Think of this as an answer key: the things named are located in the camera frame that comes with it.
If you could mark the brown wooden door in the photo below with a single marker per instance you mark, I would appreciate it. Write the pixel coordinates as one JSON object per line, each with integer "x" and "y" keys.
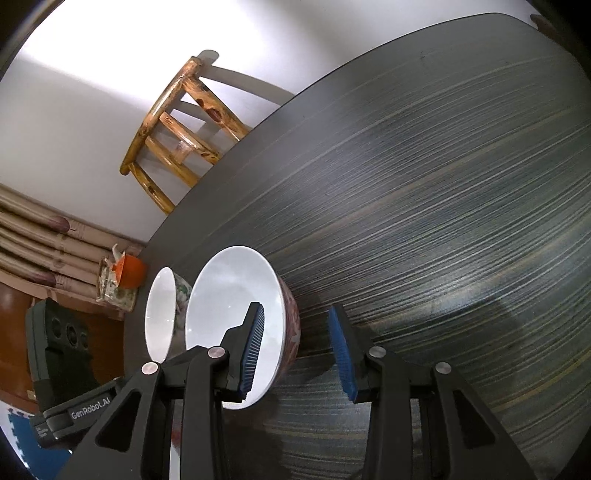
{"x": 108, "y": 341}

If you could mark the large light blue bowl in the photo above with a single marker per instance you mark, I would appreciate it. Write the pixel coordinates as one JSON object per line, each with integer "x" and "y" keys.
{"x": 159, "y": 314}

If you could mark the pink patterned bowl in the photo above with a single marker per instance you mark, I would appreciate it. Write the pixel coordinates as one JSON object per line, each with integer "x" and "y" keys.
{"x": 231, "y": 295}

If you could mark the orange cup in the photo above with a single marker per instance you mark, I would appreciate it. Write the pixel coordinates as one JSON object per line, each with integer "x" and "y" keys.
{"x": 131, "y": 272}

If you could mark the blue foam mat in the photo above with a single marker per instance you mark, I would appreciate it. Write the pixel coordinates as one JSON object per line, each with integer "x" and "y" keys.
{"x": 41, "y": 461}

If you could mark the wooden chair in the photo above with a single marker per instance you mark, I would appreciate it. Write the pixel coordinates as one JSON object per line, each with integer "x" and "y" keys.
{"x": 157, "y": 115}

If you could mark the dark wooden furniture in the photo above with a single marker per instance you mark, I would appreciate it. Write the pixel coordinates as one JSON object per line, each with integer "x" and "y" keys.
{"x": 545, "y": 23}

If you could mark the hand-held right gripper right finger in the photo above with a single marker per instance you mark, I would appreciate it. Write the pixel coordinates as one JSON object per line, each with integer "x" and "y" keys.
{"x": 342, "y": 350}

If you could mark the floral ceramic teapot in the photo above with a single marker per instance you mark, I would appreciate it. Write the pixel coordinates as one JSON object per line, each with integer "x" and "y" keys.
{"x": 111, "y": 290}

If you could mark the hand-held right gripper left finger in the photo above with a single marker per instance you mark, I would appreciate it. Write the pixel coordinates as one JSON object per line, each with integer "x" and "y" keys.
{"x": 251, "y": 350}

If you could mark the beige curtain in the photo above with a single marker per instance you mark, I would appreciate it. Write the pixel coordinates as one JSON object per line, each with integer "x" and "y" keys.
{"x": 37, "y": 240}

